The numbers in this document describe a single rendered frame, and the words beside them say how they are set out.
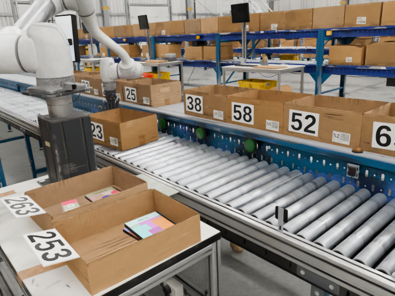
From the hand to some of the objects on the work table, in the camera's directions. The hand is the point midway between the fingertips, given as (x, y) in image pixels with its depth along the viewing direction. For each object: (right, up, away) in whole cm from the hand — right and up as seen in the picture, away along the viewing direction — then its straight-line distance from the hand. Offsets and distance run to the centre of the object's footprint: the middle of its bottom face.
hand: (113, 117), depth 250 cm
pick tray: (+37, -53, -135) cm, 150 cm away
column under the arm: (+1, -38, -82) cm, 90 cm away
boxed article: (+12, -47, -115) cm, 125 cm away
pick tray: (+17, -46, -110) cm, 120 cm away
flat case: (+23, -43, -104) cm, 114 cm away
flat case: (+45, -49, -130) cm, 147 cm away
